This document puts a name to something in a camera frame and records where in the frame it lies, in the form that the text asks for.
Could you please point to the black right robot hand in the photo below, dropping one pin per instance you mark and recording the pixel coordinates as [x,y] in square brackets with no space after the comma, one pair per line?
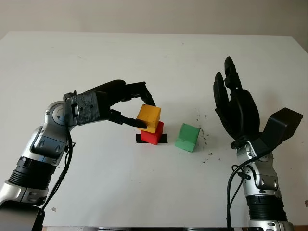
[240,113]

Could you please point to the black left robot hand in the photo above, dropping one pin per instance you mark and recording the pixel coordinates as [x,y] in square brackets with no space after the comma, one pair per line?
[113,92]

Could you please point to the yellow wooden block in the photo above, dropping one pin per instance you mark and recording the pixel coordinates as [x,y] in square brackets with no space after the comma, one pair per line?
[148,114]

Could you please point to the green wooden block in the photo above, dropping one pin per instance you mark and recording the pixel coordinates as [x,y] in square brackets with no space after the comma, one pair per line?
[187,137]

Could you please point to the red wooden block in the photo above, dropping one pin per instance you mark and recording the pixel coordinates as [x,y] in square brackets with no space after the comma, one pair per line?
[151,137]

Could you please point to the black tape mark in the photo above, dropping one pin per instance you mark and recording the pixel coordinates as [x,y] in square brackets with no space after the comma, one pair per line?
[138,138]

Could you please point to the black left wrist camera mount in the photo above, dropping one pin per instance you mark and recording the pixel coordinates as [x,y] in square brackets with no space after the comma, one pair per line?
[86,108]

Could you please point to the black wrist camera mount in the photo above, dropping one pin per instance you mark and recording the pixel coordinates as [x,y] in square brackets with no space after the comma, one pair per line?
[86,108]
[279,130]

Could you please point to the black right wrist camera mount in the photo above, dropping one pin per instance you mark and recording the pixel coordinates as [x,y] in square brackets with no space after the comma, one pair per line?
[279,130]

